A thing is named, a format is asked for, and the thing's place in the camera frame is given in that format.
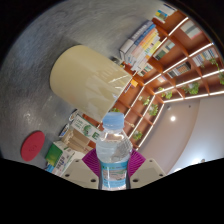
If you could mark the clear blue-capped water bottle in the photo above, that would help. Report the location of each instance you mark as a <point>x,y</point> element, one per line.
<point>113,156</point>

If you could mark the wooden shelf unit with books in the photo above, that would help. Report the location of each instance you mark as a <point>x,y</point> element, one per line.
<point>186,63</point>

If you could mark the cream cup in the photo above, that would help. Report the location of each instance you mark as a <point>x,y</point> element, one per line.
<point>83,80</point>

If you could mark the flat round red coaster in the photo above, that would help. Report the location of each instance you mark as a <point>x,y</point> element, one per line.
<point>32,146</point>

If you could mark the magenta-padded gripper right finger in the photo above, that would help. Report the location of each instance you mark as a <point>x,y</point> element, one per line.
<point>148,173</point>

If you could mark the green and white tissue box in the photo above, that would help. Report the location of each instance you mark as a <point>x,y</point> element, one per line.
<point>60,155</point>

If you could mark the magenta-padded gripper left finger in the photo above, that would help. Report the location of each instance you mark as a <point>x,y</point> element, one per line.
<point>78,173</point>

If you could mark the tall green and white carton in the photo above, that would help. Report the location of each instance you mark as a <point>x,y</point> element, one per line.
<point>83,126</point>

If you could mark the round ceiling spotlight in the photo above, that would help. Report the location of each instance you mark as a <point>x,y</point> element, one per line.
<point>172,118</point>

